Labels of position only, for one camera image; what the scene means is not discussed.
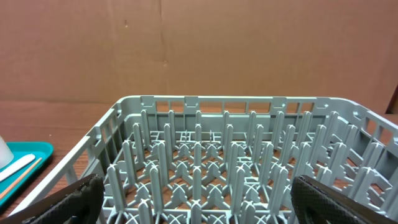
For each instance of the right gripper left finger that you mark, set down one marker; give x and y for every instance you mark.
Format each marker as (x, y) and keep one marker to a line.
(80, 202)

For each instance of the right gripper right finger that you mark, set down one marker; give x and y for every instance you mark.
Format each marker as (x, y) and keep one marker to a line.
(316, 203)

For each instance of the grey dishwasher rack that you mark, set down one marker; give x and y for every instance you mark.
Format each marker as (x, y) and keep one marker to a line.
(226, 159)

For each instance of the wooden chopstick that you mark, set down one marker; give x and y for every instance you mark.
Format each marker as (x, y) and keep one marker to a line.
(19, 179)

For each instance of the white plastic fork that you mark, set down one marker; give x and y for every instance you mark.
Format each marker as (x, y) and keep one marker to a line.
(16, 166)

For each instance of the teal serving tray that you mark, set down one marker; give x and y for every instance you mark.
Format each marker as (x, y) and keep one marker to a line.
(41, 150)

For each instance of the white paper cup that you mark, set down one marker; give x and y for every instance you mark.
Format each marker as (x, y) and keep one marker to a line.
(6, 156)

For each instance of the cardboard backdrop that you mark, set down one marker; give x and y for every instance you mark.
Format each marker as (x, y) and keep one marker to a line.
(100, 51)

